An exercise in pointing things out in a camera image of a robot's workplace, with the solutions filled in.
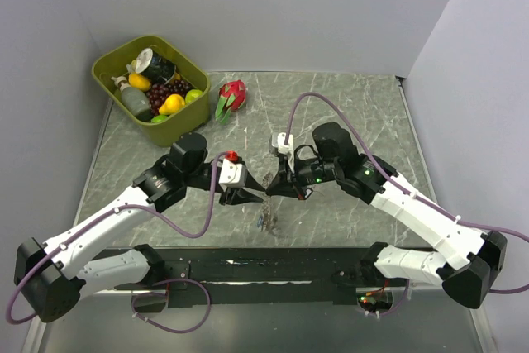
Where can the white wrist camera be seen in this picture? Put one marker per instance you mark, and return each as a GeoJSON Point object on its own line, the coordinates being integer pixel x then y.
{"type": "Point", "coordinates": [233, 171]}
{"type": "Point", "coordinates": [281, 144]}

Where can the olive green plastic bin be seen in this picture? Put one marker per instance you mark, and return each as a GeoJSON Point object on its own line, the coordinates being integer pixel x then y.
{"type": "Point", "coordinates": [191, 117]}

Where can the green apple toy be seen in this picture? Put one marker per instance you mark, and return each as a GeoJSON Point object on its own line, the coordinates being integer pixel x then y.
{"type": "Point", "coordinates": [192, 95]}

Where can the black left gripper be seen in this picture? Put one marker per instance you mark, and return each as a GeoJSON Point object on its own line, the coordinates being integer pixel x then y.
{"type": "Point", "coordinates": [237, 195]}

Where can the yellow lemon toy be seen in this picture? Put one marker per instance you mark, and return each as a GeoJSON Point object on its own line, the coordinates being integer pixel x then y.
{"type": "Point", "coordinates": [139, 82]}

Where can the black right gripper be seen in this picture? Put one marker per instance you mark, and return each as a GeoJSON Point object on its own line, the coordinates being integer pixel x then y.
{"type": "Point", "coordinates": [283, 185]}

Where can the black key tag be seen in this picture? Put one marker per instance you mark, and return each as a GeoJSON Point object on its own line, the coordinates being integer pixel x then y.
{"type": "Point", "coordinates": [304, 193]}

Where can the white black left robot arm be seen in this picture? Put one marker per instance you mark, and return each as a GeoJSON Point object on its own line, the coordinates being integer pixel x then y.
{"type": "Point", "coordinates": [54, 275]}

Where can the grey pump bottle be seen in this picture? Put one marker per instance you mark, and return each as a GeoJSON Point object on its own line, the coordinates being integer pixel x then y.
{"type": "Point", "coordinates": [133, 99]}

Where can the yellow pear toy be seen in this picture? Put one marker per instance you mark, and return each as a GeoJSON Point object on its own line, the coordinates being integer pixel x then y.
{"type": "Point", "coordinates": [172, 104]}

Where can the round metal key ring plate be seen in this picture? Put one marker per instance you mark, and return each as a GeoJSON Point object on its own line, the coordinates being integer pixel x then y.
{"type": "Point", "coordinates": [268, 218]}

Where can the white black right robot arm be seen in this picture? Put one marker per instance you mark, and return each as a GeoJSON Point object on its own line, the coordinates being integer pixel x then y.
{"type": "Point", "coordinates": [464, 261]}

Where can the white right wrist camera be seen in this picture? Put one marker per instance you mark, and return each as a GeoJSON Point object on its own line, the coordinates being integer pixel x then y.
{"type": "Point", "coordinates": [281, 144]}

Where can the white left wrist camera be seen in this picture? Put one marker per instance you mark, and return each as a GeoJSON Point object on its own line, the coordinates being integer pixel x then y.
{"type": "Point", "coordinates": [233, 171]}

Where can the red dragon fruit toy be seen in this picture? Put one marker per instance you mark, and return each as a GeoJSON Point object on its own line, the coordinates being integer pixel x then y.
{"type": "Point", "coordinates": [231, 97]}

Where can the green lime toy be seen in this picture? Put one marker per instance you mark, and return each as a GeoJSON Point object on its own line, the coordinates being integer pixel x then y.
{"type": "Point", "coordinates": [158, 118]}

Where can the black cylindrical can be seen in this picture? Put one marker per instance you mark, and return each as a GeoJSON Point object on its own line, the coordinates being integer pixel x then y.
{"type": "Point", "coordinates": [154, 66]}

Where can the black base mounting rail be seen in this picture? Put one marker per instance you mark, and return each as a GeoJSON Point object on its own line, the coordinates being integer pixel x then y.
{"type": "Point", "coordinates": [266, 275]}

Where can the dark purple grape bunch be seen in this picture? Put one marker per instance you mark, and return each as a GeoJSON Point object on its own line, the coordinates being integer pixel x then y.
{"type": "Point", "coordinates": [158, 93]}

